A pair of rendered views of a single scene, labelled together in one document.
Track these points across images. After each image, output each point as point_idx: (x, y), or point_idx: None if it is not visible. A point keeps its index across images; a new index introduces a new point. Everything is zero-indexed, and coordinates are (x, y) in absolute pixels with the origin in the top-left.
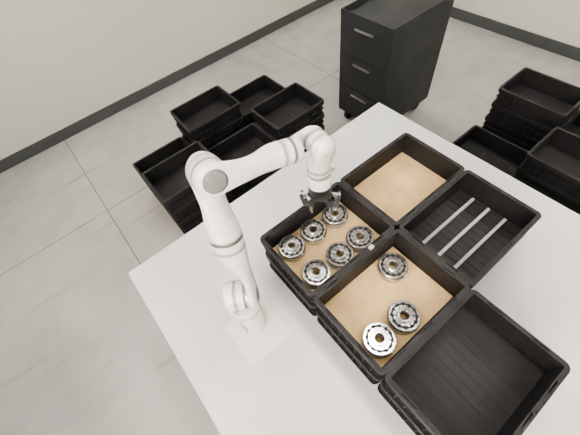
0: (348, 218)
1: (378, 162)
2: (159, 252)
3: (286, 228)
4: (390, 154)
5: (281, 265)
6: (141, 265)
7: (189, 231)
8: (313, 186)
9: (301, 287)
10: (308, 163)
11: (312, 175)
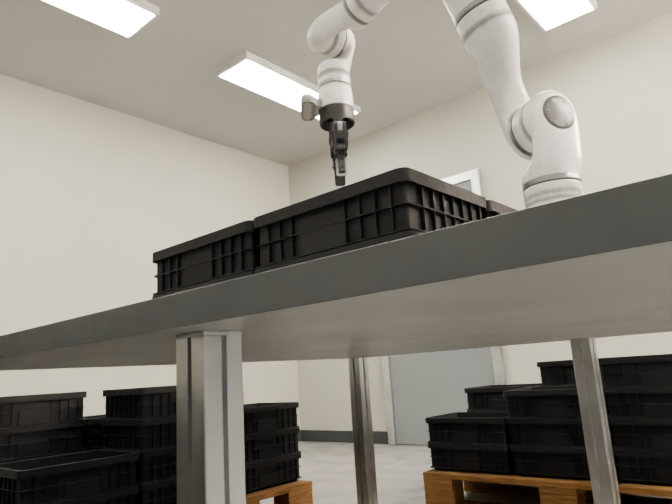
0: None
1: (194, 262)
2: (506, 214)
3: (357, 208)
4: (176, 268)
5: (449, 187)
6: (652, 180)
7: (334, 255)
8: (352, 97)
9: (477, 200)
10: (340, 60)
11: (348, 77)
